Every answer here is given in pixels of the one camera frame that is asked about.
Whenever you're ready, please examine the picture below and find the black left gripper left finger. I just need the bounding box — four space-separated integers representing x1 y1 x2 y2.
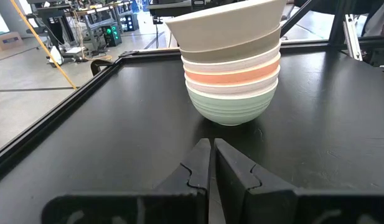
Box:
152 138 212 224

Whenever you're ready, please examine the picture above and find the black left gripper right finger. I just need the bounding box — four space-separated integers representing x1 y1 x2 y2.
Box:
213 138 300 224

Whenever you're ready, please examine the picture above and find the white ribbed bowl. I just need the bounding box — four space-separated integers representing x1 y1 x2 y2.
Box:
184 66 281 95
180 42 282 74

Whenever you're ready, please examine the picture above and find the orange bowl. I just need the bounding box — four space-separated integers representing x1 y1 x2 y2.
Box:
183 58 281 85

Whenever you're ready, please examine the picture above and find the tan smooth bowl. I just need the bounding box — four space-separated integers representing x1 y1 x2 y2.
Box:
179 26 283 64

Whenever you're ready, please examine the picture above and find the large cream smooth bowl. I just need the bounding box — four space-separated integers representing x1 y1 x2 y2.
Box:
165 0 288 53

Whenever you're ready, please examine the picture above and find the mint green ribbed bowl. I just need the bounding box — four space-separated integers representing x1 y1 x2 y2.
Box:
185 78 279 127

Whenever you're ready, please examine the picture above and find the black table clamp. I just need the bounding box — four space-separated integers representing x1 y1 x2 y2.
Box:
90 58 115 77

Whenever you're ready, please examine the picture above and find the computer case with green lights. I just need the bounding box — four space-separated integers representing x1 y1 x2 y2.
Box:
101 22 123 48

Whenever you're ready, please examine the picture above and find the grey desk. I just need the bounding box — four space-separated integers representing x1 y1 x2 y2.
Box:
147 0 208 18

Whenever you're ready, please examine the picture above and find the white plastic bag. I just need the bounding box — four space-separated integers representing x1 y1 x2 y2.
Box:
48 45 65 67

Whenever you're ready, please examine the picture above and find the silver aluminium extrusion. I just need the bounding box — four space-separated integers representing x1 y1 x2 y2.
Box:
342 13 364 62

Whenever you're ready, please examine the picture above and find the yellow pole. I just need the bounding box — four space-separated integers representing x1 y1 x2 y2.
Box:
9 0 78 91

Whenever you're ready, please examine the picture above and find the black equipment cart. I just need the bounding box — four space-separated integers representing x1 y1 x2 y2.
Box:
26 0 76 47

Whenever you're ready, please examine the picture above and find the person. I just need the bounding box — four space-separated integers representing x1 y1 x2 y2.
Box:
362 0 384 39

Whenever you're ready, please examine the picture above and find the cardboard box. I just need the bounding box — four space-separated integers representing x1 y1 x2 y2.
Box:
0 30 24 52

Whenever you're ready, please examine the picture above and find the black frame post with brace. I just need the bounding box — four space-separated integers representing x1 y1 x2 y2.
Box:
279 0 349 45

